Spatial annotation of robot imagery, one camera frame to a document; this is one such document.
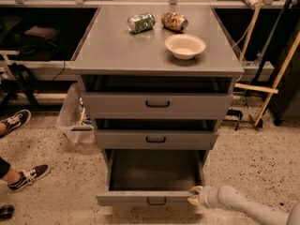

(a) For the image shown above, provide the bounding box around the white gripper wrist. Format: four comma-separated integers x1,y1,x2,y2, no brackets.
187,186,218,209

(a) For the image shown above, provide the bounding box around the grey bottom drawer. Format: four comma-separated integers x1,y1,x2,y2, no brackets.
97,149,204,206

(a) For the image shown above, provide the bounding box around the grey drawer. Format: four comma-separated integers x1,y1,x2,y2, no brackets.
97,149,204,206
82,92,233,120
96,130,218,150

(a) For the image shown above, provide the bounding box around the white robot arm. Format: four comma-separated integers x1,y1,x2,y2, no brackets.
187,186,300,225

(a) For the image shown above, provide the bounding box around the grey middle drawer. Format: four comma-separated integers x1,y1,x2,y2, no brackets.
96,130,218,150

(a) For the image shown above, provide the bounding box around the grey drawer cabinet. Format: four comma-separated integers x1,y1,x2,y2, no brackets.
69,5,245,175

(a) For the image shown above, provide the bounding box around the grey top drawer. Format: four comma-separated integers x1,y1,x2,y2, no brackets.
82,92,233,120

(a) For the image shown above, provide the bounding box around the black floor clamp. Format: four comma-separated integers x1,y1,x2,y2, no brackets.
225,109,243,130

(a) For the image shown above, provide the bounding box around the clear plastic bag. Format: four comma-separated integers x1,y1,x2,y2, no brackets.
55,82,95,143

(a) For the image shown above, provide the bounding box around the white paper bowl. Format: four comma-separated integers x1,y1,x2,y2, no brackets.
165,34,206,60

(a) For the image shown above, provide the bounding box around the black white sneaker lower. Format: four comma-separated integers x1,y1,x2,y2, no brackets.
7,164,50,191

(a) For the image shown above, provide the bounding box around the black white sneaker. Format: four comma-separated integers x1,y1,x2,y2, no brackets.
7,164,50,191
0,110,31,137

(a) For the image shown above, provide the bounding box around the crushed brown soda can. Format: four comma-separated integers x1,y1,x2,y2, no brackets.
161,11,188,33

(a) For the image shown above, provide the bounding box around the crushed green soda can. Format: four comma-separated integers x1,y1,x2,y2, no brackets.
127,13,156,34

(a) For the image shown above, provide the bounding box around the black shoe tip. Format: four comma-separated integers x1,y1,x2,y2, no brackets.
0,205,14,219

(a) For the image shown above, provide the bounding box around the black white sneaker upper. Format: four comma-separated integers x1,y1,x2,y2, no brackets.
0,110,31,137

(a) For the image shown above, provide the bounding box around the black folding stand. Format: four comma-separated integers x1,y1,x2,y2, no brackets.
0,63,39,109

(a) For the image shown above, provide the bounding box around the brown box on shelf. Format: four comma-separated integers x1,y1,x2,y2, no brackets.
24,25,59,40

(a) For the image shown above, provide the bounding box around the wooden easel frame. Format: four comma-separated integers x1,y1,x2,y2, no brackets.
234,0,300,128

